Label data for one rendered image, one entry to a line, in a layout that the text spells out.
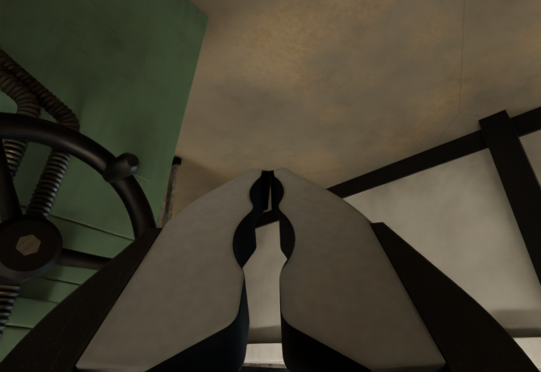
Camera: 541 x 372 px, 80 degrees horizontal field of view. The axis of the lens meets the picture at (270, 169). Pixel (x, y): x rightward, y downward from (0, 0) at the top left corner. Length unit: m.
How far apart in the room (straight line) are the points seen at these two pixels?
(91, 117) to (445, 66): 1.07
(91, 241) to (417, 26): 1.02
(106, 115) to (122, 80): 0.10
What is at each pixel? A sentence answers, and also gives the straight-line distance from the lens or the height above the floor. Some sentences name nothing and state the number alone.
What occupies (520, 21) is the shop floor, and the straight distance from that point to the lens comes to 1.27.
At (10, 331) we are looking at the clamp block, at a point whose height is 0.88.
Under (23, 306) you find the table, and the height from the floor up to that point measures 0.85.
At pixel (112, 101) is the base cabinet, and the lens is 0.72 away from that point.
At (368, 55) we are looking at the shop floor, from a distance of 1.18.
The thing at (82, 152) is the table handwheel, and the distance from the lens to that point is 0.44.
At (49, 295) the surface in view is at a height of 0.82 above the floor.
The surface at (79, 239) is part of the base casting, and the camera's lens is 0.61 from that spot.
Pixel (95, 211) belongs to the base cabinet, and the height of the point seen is 0.68.
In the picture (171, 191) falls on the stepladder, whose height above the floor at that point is 0.18.
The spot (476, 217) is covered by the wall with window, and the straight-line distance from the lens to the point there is 1.48.
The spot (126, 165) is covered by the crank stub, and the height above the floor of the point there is 0.71.
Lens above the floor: 0.90
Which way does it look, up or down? 32 degrees down
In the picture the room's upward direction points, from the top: 177 degrees counter-clockwise
